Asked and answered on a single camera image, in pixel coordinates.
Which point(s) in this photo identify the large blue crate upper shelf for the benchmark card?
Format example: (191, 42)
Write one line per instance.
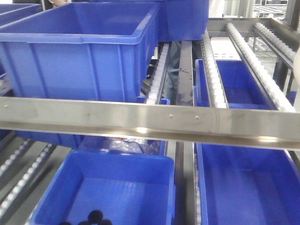
(84, 51)

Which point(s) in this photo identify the white roller track left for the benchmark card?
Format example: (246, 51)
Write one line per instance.
(158, 78)

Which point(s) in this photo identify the white roller track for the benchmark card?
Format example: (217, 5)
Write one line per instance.
(276, 44)
(258, 71)
(158, 78)
(215, 88)

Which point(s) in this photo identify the clear plastic bags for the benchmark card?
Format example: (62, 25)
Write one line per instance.
(131, 145)

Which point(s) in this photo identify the white roller track middle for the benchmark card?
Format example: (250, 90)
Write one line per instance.
(215, 88)

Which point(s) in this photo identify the blue crate lower left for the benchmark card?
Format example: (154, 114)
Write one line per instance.
(136, 189)

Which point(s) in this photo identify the blue crate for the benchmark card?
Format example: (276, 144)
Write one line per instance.
(182, 20)
(240, 88)
(136, 189)
(247, 186)

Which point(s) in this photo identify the blue crate middle right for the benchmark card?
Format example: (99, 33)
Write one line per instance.
(240, 88)

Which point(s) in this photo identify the blue crate upper back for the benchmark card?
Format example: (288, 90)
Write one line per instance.
(182, 20)

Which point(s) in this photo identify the blue crate lower right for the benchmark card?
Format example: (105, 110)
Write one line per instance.
(247, 186)

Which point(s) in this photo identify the black round objects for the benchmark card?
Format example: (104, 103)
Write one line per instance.
(96, 217)

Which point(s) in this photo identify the lower left roller track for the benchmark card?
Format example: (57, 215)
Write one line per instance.
(24, 181)

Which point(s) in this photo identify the white roller track far right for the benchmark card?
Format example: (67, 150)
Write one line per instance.
(276, 44)

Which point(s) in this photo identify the steel shelf front rail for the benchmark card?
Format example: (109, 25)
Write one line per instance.
(241, 127)

